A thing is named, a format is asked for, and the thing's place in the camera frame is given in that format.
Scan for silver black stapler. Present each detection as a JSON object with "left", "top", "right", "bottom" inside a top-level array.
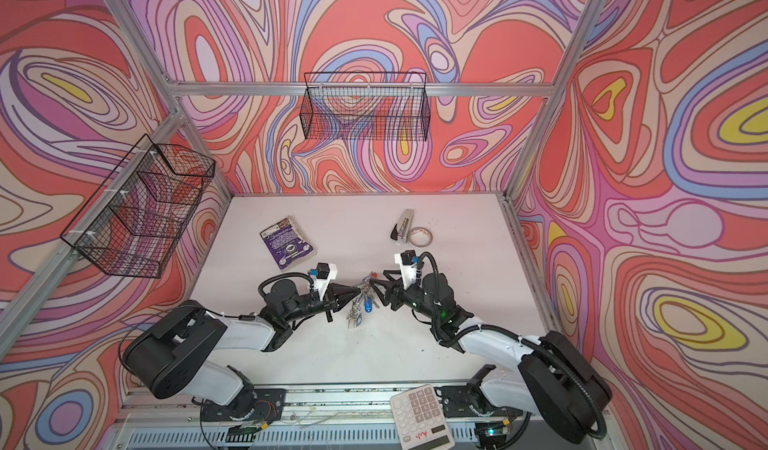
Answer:
[{"left": 390, "top": 209, "right": 415, "bottom": 244}]

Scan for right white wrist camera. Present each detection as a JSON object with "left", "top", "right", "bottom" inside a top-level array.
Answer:
[{"left": 394, "top": 250, "right": 420, "bottom": 290}]

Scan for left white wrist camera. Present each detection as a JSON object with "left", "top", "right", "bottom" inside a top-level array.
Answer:
[{"left": 309, "top": 263, "right": 338, "bottom": 301}]

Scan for large keyring with coloured keys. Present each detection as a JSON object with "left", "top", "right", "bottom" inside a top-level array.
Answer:
[{"left": 347, "top": 272, "right": 384, "bottom": 329}]

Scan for clear tape roll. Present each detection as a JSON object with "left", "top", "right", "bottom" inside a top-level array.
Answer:
[{"left": 408, "top": 227, "right": 434, "bottom": 248}]

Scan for white pink calculator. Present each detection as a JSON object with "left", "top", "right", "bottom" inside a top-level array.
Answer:
[{"left": 390, "top": 384, "right": 455, "bottom": 450}]

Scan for black wire basket on back wall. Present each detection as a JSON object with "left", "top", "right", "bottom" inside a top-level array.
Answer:
[{"left": 299, "top": 71, "right": 431, "bottom": 142}]

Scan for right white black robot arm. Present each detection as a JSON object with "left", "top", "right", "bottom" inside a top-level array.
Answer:
[{"left": 370, "top": 250, "right": 612, "bottom": 444}]

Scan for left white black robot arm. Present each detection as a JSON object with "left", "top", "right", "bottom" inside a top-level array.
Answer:
[{"left": 119, "top": 264, "right": 362, "bottom": 407}]

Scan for black wire basket on wall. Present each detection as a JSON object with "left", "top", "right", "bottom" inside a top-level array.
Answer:
[
  {"left": 60, "top": 136, "right": 216, "bottom": 279},
  {"left": 299, "top": 71, "right": 431, "bottom": 142}
]

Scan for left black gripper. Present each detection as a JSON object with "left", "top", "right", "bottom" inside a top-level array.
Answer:
[{"left": 281, "top": 287, "right": 360, "bottom": 328}]

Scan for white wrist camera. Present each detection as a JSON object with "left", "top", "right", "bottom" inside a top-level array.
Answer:
[
  {"left": 394, "top": 250, "right": 420, "bottom": 290},
  {"left": 309, "top": 263, "right": 338, "bottom": 301}
]

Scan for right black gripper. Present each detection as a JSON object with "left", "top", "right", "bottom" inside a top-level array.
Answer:
[{"left": 371, "top": 270, "right": 442, "bottom": 322}]

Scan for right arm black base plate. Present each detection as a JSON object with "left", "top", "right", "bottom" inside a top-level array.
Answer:
[{"left": 435, "top": 385, "right": 524, "bottom": 420}]

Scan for black wire basket on left wall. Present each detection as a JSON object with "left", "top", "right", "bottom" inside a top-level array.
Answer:
[{"left": 60, "top": 136, "right": 216, "bottom": 279}]

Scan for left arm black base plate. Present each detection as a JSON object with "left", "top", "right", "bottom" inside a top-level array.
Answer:
[{"left": 200, "top": 388, "right": 287, "bottom": 423}]

